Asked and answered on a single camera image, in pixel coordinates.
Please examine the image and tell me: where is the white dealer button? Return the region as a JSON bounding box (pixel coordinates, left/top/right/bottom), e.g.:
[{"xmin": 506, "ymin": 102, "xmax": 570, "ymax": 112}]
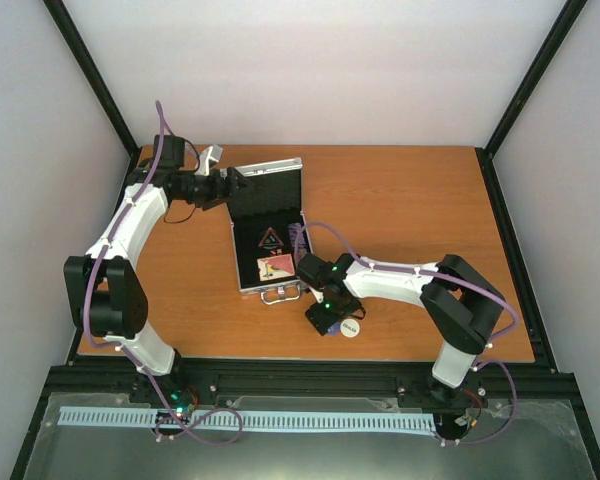
[{"xmin": 340, "ymin": 318, "xmax": 360, "ymax": 338}]

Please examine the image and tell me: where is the playing card deck box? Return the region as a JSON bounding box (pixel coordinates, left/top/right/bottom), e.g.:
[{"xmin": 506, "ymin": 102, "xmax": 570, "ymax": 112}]
[{"xmin": 257, "ymin": 254, "xmax": 296, "ymax": 282}]

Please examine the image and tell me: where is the aluminium poker case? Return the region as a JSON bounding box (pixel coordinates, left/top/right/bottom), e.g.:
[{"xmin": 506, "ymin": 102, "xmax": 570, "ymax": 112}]
[{"xmin": 227, "ymin": 157, "xmax": 312, "ymax": 305}]

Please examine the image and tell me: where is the triangular all-in button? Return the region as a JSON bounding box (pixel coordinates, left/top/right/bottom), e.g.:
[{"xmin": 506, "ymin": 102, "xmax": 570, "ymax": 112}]
[{"xmin": 258, "ymin": 227, "xmax": 284, "ymax": 250}]

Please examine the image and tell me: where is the purple 500 chip stack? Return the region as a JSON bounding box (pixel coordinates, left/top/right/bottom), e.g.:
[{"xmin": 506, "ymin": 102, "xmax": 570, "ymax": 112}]
[{"xmin": 288, "ymin": 222, "xmax": 309, "ymax": 255}]

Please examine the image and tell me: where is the blue small blind button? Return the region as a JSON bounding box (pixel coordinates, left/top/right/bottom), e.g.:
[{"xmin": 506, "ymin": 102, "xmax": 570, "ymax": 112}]
[{"xmin": 327, "ymin": 323, "xmax": 341, "ymax": 336}]

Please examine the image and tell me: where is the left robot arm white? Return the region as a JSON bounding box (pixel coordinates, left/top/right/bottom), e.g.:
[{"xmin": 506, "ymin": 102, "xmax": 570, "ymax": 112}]
[{"xmin": 63, "ymin": 135, "xmax": 248, "ymax": 403}]

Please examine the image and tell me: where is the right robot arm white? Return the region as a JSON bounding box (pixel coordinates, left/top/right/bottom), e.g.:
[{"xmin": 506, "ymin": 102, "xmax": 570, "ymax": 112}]
[{"xmin": 296, "ymin": 253, "xmax": 504, "ymax": 405}]

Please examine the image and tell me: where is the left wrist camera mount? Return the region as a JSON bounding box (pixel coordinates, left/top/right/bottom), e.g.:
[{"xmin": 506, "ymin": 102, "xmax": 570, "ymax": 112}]
[{"xmin": 196, "ymin": 144, "xmax": 223, "ymax": 176}]

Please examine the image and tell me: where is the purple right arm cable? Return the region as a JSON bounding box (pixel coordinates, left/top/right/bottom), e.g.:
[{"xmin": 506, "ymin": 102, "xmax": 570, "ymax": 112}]
[{"xmin": 292, "ymin": 221, "xmax": 520, "ymax": 448}]

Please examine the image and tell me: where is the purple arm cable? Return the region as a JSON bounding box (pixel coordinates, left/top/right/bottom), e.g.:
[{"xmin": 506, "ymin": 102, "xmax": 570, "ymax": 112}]
[
  {"xmin": 292, "ymin": 221, "xmax": 520, "ymax": 448},
  {"xmin": 81, "ymin": 100, "xmax": 245, "ymax": 448}
]

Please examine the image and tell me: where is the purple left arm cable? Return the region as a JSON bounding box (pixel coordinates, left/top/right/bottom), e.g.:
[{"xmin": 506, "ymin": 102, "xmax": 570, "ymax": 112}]
[{"xmin": 81, "ymin": 100, "xmax": 245, "ymax": 448}]

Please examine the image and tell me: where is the light blue cable duct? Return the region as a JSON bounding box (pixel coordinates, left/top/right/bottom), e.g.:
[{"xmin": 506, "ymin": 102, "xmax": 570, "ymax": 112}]
[{"xmin": 57, "ymin": 406, "xmax": 436, "ymax": 436}]

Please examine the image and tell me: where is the black aluminium frame rail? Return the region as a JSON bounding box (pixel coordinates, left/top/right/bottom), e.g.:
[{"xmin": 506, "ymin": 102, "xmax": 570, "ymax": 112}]
[{"xmin": 42, "ymin": 356, "xmax": 583, "ymax": 413}]

